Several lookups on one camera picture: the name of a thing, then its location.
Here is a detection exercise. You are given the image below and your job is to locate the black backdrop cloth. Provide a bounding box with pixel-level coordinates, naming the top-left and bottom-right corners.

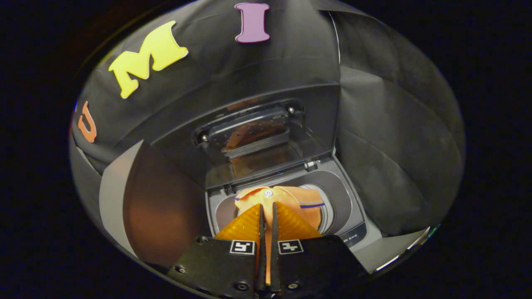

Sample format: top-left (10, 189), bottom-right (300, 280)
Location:
top-left (69, 0), bottom-right (466, 238)

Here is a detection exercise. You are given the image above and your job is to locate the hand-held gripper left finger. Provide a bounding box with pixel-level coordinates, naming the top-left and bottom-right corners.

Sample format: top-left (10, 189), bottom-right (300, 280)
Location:
top-left (165, 203), bottom-right (267, 299)

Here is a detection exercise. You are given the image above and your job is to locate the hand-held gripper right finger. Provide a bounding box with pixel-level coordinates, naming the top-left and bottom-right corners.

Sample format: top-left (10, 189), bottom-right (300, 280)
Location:
top-left (270, 201), bottom-right (369, 299)

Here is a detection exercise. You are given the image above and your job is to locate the grey washing machine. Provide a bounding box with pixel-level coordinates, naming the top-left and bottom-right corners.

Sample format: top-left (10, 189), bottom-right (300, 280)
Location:
top-left (206, 156), bottom-right (383, 261)

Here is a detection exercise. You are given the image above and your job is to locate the orange polo shirt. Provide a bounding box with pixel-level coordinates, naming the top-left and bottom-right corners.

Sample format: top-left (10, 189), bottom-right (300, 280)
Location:
top-left (234, 186), bottom-right (325, 287)

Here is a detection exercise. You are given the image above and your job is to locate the dark washing machine lid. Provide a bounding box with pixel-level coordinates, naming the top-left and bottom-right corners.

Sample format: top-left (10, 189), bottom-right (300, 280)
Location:
top-left (148, 84), bottom-right (341, 202)

